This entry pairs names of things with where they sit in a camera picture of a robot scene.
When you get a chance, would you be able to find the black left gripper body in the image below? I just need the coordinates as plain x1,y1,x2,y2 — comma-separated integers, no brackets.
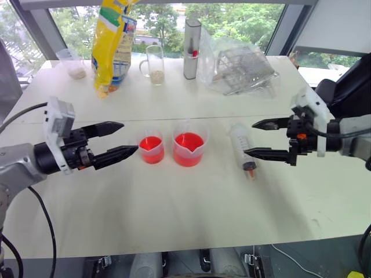
60,126,97,171

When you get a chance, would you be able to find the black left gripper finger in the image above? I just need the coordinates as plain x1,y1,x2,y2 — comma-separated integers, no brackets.
92,145,140,170
85,121,126,138

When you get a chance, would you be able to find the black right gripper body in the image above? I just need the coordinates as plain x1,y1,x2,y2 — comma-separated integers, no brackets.
286,105,317,156

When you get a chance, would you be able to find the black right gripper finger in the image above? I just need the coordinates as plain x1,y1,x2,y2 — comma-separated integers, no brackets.
251,116,291,131
243,138,300,167

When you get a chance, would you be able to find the clear plastic syringe orange tip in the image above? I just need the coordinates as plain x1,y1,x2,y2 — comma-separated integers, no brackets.
230,122,259,181

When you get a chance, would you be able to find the small beaker red liquid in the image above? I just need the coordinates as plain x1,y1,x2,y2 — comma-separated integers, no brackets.
138,128,166,166

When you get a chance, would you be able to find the small cup with white contents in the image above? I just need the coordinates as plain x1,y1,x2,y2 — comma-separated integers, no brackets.
56,48,88,80

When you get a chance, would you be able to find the large beaker red liquid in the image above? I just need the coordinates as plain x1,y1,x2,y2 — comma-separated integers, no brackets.
172,118,210,168

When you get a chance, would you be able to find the black chair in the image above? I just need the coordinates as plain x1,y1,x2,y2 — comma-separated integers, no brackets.
314,52,371,120

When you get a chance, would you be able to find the yellow snack bag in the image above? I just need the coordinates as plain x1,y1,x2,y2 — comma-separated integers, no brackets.
90,0,139,100

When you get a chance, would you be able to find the tall glass mug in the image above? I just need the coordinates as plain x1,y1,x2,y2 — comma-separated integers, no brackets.
139,44,166,86

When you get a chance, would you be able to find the clear plastic bag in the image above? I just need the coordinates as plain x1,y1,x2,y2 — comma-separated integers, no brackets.
198,27,281,98

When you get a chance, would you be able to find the dark grey panel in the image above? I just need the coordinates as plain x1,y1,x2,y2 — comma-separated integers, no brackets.
0,36,24,117

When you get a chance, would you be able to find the silver cylindrical tin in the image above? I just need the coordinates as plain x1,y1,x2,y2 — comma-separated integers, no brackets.
183,18,202,80

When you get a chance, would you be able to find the metal latch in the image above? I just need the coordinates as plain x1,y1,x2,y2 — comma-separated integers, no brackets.
244,251,262,273
96,254,113,273

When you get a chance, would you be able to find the grey rounded shape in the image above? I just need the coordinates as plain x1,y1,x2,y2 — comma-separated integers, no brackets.
131,251,163,278

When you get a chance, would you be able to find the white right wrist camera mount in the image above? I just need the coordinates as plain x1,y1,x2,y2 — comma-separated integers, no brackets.
290,86,332,158

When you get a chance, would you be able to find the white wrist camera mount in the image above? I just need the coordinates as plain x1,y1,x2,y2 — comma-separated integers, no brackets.
290,86,332,158
42,96,77,175

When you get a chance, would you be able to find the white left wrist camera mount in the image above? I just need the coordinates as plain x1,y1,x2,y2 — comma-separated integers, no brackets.
42,96,77,175

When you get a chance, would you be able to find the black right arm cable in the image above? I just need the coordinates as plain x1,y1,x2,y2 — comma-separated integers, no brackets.
306,121,371,139

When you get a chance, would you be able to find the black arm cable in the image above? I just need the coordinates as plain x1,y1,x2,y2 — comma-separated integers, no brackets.
306,121,371,139
0,102,49,134
27,185,58,278

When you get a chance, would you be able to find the metal wire basket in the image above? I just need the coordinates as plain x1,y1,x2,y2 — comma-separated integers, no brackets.
213,47,279,97

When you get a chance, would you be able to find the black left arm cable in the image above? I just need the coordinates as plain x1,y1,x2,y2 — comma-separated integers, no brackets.
27,185,58,278
0,102,49,134

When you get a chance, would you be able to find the white floor cable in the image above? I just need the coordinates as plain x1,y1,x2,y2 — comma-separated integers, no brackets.
270,243,349,276

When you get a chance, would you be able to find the black cable loop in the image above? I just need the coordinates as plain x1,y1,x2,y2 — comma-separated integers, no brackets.
357,224,371,273

